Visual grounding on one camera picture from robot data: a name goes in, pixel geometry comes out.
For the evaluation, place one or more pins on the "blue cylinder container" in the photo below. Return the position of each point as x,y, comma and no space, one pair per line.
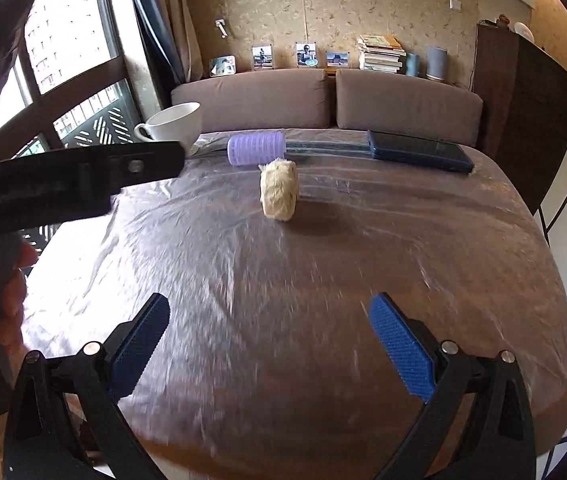
412,65

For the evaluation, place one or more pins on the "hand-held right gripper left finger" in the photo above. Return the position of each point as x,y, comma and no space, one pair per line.
138,345

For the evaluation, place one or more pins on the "small brown ornament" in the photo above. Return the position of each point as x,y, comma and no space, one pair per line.
503,21

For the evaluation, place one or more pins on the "dark blue phone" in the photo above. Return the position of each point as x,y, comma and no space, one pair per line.
413,152

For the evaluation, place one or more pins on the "standing photo print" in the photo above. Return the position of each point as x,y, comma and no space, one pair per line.
263,57
307,55
338,59

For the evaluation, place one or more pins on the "tilted photo frame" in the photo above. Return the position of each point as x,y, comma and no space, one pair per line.
222,66

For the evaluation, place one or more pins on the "dark window frame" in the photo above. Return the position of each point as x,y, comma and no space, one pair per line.
118,25

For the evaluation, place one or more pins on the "grey cylinder speaker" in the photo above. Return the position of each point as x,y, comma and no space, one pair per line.
436,62

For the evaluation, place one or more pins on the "white wall hook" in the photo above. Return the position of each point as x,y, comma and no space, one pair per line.
221,28

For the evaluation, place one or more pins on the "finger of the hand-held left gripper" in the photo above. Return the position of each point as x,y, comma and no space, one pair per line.
133,165

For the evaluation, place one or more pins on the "white wall switch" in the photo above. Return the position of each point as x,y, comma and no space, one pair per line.
456,4

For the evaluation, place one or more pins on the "dark wooden cabinet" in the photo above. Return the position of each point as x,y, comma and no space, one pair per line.
528,120

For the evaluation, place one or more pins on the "purple hair roller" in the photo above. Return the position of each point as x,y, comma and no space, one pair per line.
253,149

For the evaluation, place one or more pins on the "beige cloth ball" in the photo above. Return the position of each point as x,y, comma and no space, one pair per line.
278,190

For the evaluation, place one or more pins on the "stack of books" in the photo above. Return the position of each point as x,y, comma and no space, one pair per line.
381,54

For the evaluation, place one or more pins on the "person's left hand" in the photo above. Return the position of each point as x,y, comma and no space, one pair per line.
15,305

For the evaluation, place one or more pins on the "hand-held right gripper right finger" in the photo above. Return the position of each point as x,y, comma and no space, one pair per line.
403,350

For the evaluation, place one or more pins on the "white cup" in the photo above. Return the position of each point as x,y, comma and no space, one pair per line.
176,122

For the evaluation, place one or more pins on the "clear plastic wrapper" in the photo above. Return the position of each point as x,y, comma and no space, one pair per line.
211,150

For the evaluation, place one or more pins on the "dark curtain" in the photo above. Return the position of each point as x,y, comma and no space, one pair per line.
163,35

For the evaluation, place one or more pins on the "brown back cushion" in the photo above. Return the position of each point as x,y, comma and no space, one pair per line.
253,100
408,105

